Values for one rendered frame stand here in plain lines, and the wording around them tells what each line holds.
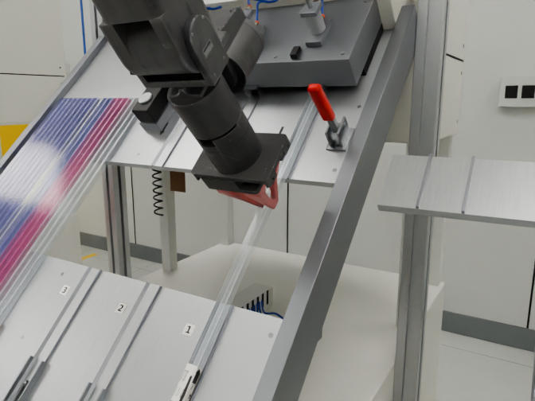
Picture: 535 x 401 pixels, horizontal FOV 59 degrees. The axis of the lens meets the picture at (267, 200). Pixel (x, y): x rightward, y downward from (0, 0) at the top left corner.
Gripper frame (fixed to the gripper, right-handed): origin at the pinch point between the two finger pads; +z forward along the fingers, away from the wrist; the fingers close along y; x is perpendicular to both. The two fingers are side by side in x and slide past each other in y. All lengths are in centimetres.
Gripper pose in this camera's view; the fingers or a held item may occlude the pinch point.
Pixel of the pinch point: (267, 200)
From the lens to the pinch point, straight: 59.3
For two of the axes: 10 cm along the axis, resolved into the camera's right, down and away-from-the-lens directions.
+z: 3.6, 5.7, 7.4
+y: -8.6, -1.1, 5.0
